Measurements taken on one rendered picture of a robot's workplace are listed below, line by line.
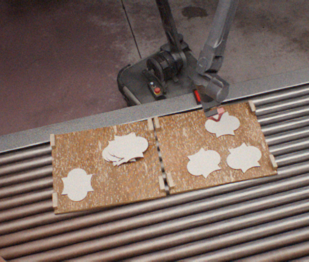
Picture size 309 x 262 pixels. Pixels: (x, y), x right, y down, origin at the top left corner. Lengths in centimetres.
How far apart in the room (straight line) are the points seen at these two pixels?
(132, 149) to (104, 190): 19
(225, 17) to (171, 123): 53
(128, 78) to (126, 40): 64
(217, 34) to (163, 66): 128
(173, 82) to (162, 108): 97
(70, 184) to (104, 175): 13
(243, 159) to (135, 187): 42
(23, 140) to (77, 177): 32
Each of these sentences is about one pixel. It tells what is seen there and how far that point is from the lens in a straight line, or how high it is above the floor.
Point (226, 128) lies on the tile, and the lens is 191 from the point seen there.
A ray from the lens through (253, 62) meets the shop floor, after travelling 347.
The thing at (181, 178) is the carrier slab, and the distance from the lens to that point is 179.
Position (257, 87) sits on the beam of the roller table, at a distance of 210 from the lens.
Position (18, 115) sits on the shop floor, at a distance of 332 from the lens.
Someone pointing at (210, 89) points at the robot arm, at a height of 125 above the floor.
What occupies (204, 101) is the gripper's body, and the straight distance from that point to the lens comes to 173.
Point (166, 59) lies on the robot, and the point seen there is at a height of 41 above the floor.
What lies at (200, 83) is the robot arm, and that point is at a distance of 165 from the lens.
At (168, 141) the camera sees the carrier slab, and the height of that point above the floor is 94.
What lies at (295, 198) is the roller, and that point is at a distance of 183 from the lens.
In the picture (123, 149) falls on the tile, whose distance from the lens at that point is 183.
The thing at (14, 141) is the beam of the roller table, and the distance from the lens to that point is 202.
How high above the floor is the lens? 249
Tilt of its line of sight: 54 degrees down
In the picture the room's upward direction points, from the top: 5 degrees counter-clockwise
